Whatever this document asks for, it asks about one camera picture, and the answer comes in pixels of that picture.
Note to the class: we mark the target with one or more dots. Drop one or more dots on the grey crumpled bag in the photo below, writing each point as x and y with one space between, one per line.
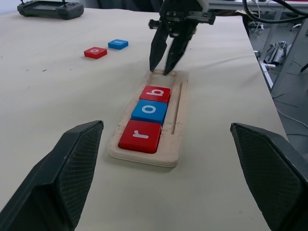
276 51

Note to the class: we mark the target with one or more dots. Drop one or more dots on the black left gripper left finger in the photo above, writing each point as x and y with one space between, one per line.
48 183

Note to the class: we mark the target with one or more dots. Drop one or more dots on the white metal desk frame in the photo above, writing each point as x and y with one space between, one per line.
292 51

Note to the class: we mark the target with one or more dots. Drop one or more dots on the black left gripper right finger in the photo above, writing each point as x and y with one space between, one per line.
276 178

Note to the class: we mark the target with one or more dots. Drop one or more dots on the red letter block b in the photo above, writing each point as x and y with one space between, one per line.
155 94

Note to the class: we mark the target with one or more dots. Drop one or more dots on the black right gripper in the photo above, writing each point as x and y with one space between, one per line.
180 16

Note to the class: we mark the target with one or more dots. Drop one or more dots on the red letter block o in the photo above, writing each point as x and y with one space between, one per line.
95 52

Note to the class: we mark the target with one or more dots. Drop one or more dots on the dark grey handheld controller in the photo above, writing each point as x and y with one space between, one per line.
48 9

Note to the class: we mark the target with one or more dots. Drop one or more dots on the red letter block r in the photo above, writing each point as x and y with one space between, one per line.
139 137

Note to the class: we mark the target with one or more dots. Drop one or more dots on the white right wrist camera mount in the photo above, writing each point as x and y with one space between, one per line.
202 2

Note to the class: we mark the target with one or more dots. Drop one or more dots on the blue letter block o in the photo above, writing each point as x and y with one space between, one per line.
149 111

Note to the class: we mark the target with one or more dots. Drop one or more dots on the blue letter block t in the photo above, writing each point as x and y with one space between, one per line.
118 44

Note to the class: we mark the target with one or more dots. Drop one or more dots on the wooden letter tray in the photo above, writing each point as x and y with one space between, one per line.
179 134

